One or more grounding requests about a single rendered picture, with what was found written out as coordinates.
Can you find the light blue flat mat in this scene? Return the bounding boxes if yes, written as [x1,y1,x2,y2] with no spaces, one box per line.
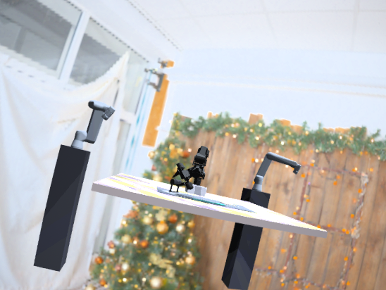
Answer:
[156,187,257,214]

